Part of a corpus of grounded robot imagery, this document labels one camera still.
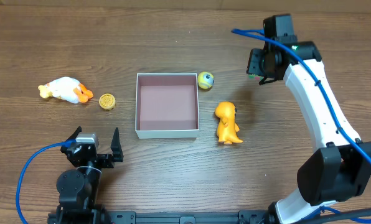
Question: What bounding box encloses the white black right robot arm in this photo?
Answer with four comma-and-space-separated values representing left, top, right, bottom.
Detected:
248, 38, 371, 223

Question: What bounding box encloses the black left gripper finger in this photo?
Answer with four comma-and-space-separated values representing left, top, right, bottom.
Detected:
110, 128, 124, 162
67, 126, 82, 141

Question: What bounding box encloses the yellow blue toy ball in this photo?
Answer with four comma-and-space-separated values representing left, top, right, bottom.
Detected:
197, 72, 214, 90

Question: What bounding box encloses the white orange plush duck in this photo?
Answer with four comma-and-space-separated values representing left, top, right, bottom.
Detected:
38, 77, 93, 104

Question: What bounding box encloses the thick black cable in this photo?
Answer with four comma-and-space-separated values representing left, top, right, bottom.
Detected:
297, 205, 371, 224

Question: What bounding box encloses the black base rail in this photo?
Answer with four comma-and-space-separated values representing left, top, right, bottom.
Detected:
47, 210, 276, 224

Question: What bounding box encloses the colourful puzzle cube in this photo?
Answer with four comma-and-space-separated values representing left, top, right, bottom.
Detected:
248, 74, 262, 81

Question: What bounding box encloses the white cardboard box pink inside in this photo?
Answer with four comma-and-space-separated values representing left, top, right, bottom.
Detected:
135, 73, 200, 139

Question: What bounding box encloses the yellow round wheel toy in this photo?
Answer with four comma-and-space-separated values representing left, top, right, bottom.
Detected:
98, 93, 116, 110

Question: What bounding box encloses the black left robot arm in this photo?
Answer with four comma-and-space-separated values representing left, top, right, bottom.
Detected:
57, 127, 124, 211

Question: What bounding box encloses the orange dinosaur toy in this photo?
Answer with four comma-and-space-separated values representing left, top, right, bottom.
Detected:
215, 101, 243, 144

